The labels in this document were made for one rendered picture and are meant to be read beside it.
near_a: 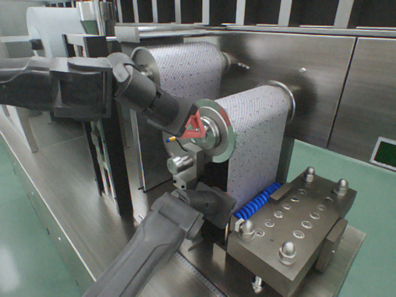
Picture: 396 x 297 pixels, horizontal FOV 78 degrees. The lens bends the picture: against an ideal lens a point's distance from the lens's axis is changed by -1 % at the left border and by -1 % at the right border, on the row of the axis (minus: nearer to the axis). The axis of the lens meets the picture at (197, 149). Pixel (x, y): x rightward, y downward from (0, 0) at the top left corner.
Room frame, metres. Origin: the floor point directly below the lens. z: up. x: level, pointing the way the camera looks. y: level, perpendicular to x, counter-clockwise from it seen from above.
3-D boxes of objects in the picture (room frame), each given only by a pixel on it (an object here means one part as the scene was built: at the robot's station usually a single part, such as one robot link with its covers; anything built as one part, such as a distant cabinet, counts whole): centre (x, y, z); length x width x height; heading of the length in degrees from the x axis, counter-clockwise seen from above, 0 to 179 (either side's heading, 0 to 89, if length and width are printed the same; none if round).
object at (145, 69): (0.67, 0.16, 1.33); 0.06 x 0.06 x 0.06; 44
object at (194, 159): (0.51, 0.02, 1.05); 0.06 x 0.05 x 0.31; 134
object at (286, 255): (0.35, -0.19, 1.05); 0.04 x 0.04 x 0.04
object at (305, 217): (0.49, -0.27, 1.00); 0.40 x 0.16 x 0.06; 134
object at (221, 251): (0.55, -0.16, 0.92); 0.28 x 0.04 x 0.04; 134
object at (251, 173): (0.55, -0.16, 1.10); 0.23 x 0.01 x 0.18; 134
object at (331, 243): (0.44, -0.35, 0.96); 0.10 x 0.03 x 0.11; 134
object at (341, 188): (0.57, -0.42, 1.05); 0.04 x 0.04 x 0.04
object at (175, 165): (0.48, 0.05, 1.18); 0.04 x 0.02 x 0.04; 44
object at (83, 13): (1.10, 0.39, 1.50); 0.14 x 0.14 x 0.06
